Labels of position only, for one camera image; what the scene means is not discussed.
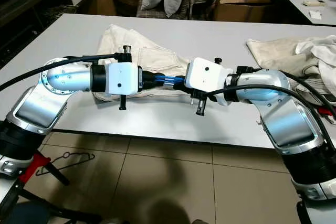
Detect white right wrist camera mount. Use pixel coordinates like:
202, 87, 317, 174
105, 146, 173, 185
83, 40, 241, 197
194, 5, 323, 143
185, 57, 229, 93

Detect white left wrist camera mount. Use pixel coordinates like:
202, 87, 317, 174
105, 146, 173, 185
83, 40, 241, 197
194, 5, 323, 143
106, 62, 143, 97

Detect brown cardboard box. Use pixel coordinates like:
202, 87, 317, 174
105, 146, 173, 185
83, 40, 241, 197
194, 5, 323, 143
213, 0, 275, 23

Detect beige remote control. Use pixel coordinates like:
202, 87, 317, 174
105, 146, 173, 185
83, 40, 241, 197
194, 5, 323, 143
303, 0, 327, 7

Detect beige trousers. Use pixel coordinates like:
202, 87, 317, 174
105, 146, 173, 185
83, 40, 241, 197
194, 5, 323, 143
246, 38, 336, 96

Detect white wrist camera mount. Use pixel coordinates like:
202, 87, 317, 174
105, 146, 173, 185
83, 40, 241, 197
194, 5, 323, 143
106, 62, 143, 97
185, 57, 229, 93

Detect cream jeans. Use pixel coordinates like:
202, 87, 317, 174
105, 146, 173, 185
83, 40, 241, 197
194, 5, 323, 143
94, 24, 190, 101

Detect thin black wire hanger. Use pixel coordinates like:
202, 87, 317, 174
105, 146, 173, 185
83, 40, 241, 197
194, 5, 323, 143
51, 152, 96, 170

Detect black low shelf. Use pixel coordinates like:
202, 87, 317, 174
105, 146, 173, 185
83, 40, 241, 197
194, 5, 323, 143
0, 0, 69, 51

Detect blue plastic hanger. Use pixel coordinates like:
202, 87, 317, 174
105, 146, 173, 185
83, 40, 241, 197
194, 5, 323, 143
157, 75, 190, 86

